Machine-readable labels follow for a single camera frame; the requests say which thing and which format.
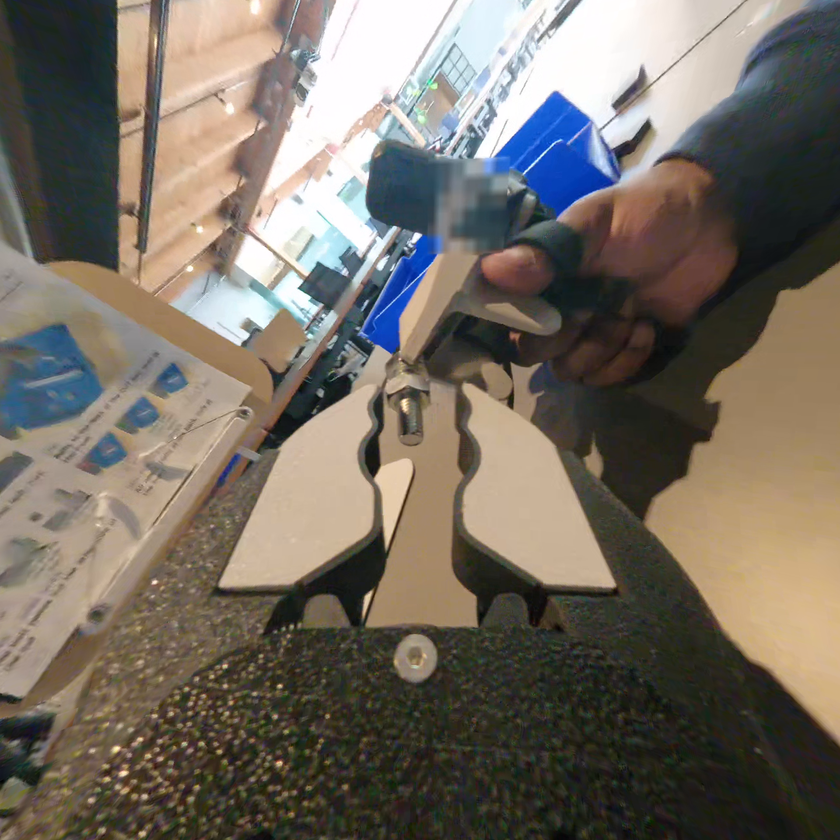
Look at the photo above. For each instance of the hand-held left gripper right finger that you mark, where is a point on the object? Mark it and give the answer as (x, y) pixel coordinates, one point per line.
(531, 512)

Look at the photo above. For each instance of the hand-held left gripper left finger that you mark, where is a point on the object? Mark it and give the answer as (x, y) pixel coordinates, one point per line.
(308, 512)

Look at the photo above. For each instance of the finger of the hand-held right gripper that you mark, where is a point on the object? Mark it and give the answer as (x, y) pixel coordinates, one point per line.
(518, 315)
(439, 302)

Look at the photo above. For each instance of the silver hex nut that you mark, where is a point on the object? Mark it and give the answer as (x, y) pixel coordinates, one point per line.
(407, 382)

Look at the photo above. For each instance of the silver hex bolt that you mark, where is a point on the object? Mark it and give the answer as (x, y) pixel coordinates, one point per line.
(410, 420)

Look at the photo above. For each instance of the blue plastic bin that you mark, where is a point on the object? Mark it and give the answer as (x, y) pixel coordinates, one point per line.
(558, 170)

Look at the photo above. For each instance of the person's right forearm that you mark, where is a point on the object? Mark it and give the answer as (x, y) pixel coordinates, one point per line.
(774, 131)

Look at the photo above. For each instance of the person's right hand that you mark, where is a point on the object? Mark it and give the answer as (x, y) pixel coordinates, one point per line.
(656, 249)

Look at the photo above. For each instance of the white mat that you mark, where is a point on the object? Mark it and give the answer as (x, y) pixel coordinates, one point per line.
(394, 492)

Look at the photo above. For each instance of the black computer monitor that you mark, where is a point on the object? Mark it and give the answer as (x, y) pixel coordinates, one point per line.
(328, 283)

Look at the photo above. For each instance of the clipboard with instruction sheet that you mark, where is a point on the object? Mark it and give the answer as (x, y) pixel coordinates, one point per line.
(197, 341)

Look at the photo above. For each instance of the printed instruction sheet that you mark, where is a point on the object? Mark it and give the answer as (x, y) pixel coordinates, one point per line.
(98, 426)

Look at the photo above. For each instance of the black ceiling pipe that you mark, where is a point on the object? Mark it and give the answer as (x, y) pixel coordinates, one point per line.
(152, 124)

